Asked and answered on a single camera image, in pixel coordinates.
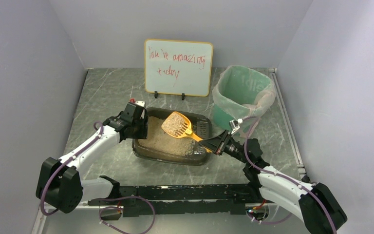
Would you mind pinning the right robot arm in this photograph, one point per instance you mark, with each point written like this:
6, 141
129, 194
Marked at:
314, 205

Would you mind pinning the dark grey litter box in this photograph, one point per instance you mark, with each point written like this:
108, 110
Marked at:
197, 158

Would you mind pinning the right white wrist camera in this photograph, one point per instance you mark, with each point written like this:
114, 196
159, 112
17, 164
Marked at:
235, 125

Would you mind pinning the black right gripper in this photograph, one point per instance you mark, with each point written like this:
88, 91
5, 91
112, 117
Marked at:
223, 142

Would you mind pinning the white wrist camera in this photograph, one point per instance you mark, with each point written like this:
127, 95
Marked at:
139, 103
235, 125

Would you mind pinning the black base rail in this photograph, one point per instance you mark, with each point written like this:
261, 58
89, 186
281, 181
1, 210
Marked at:
236, 199

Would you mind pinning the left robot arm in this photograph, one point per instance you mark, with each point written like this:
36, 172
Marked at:
60, 185

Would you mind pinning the green trash bin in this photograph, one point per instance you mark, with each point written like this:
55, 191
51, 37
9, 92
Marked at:
242, 93

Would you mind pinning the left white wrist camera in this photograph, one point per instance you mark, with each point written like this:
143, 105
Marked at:
139, 103

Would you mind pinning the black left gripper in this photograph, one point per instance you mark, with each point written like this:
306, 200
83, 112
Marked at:
140, 126

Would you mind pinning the whiteboard with red writing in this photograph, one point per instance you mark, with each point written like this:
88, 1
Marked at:
177, 67

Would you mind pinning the yellow litter scoop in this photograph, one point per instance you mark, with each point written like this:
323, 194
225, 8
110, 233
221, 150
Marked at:
180, 128

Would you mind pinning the beige cat litter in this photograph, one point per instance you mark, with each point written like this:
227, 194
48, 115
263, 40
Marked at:
158, 140

